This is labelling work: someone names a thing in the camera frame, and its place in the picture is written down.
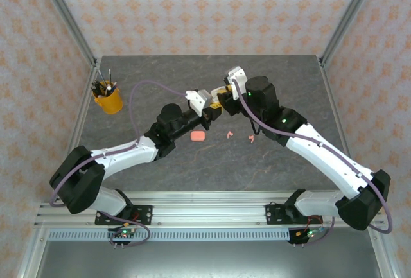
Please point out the pink earbud charging case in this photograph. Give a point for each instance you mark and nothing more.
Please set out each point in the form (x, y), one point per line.
(197, 136)

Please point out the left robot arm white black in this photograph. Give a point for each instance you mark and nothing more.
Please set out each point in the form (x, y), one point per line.
(128, 155)

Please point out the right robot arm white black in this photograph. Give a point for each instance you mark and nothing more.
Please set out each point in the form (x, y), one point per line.
(321, 164)

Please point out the yellow metal pen bucket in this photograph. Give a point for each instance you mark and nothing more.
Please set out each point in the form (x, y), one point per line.
(110, 101)

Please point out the black pen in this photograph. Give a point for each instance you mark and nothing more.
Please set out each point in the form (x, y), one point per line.
(96, 86)
(102, 90)

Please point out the dark pencil with eraser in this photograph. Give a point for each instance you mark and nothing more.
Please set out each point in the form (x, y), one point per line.
(110, 75)

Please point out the white pencil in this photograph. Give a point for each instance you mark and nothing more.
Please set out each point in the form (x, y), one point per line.
(103, 77)

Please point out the grey metal panel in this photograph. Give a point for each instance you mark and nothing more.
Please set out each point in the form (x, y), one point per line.
(208, 262)

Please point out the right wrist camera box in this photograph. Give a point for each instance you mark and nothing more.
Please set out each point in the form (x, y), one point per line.
(236, 74)

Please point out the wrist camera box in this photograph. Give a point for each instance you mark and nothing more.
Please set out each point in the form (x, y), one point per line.
(236, 74)
(197, 99)

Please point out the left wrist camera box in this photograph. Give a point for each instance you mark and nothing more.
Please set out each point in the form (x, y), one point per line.
(197, 99)

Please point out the aluminium table side rail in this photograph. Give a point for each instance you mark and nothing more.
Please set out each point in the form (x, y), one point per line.
(332, 98)
(91, 75)

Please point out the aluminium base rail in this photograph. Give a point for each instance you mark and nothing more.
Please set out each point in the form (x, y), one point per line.
(208, 210)

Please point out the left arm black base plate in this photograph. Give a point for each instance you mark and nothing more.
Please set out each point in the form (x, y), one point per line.
(143, 215)

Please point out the aluminium frame post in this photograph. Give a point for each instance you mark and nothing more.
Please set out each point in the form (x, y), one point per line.
(384, 255)
(31, 255)
(66, 14)
(345, 14)

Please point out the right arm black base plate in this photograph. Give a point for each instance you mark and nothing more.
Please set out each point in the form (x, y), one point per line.
(273, 215)

